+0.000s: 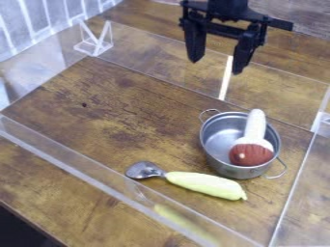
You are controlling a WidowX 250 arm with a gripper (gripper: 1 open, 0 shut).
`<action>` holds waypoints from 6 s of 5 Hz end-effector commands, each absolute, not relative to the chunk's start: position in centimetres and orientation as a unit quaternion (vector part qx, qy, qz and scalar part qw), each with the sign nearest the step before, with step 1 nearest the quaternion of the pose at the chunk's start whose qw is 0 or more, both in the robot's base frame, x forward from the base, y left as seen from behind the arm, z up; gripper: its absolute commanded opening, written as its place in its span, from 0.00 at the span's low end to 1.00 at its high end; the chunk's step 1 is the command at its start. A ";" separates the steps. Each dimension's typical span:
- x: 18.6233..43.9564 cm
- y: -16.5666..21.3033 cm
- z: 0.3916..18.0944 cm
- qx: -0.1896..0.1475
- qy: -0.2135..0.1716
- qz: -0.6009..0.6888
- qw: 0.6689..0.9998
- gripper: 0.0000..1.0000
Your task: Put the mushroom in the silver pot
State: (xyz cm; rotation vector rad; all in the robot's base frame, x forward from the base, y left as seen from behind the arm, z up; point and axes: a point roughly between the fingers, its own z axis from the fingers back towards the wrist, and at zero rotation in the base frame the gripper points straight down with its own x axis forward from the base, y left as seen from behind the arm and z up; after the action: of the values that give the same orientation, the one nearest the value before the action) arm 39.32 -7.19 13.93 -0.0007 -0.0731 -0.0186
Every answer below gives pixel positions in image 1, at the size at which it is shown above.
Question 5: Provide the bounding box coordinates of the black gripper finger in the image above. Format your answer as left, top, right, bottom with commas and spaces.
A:
183, 19, 205, 63
232, 32, 263, 75

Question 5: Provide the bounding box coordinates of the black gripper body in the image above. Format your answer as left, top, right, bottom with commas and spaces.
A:
179, 0, 268, 45

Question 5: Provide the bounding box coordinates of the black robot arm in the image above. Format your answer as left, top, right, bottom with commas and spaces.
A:
179, 0, 271, 75

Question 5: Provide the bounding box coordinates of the silver metal pot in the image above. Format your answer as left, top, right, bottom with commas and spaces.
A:
200, 112, 287, 179

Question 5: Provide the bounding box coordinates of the black bar on table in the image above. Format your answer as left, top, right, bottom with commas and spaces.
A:
207, 2, 294, 31

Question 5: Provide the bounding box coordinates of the clear acrylic triangle bracket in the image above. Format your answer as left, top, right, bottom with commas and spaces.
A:
73, 21, 113, 57

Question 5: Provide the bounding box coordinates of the spoon with yellow handle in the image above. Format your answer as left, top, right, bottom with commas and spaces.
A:
125, 161, 247, 201

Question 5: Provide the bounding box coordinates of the clear acrylic enclosure wall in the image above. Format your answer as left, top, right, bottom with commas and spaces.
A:
0, 0, 330, 247

